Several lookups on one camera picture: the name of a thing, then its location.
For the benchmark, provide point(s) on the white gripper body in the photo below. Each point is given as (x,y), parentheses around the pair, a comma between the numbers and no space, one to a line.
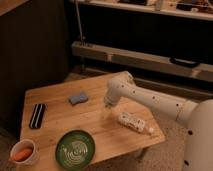
(108,100)

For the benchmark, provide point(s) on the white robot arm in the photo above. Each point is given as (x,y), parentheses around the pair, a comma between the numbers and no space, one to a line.
(197,117)

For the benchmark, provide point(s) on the blue sponge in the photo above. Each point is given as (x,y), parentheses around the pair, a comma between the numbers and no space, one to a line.
(78,98)

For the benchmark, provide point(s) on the wooden table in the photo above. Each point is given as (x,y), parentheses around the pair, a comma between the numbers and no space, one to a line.
(60,117)

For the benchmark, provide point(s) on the green patterned plate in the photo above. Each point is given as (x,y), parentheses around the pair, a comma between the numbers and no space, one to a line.
(75,150)

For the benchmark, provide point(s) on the black rectangular case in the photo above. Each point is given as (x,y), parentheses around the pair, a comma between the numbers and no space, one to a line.
(37,116)

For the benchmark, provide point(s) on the metal shelf rack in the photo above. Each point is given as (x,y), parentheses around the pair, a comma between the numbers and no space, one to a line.
(145,36)

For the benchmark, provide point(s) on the orange carrot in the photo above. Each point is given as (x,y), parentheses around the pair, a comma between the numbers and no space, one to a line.
(22,155)

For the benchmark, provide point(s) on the black handle loop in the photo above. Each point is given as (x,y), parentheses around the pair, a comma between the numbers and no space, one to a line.
(184,64)

